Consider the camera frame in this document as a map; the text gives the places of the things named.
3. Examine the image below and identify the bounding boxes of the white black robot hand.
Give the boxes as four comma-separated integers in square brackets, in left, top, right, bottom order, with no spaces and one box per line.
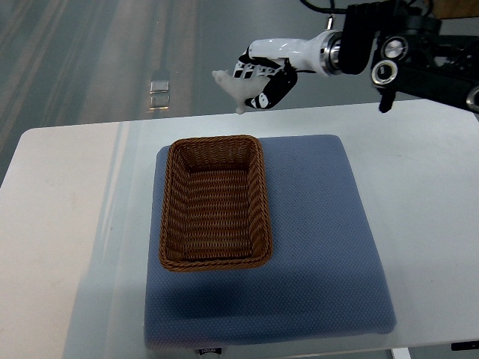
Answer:
[233,30,341,109]

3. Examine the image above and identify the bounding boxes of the white bear figurine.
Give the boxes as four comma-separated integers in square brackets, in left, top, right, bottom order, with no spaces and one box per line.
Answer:
[212,70,269,114]

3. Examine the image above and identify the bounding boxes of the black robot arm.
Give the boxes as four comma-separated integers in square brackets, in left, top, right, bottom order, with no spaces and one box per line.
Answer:
[303,1,478,113]

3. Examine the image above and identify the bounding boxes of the brown wicker basket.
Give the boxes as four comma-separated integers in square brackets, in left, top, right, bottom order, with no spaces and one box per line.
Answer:
[159,135,273,272]

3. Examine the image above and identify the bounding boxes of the metal floor socket plate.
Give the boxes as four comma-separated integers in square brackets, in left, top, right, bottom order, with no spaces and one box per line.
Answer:
[149,79,170,111]

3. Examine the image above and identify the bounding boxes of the wooden furniture corner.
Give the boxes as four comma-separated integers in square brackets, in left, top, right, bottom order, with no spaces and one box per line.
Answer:
[433,0,479,19]

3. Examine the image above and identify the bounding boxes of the blue fabric mat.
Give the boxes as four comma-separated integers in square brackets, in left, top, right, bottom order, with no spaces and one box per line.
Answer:
[144,135,396,349]

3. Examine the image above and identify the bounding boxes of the black label tag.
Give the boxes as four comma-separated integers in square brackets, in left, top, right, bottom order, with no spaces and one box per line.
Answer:
[198,348,222,355]

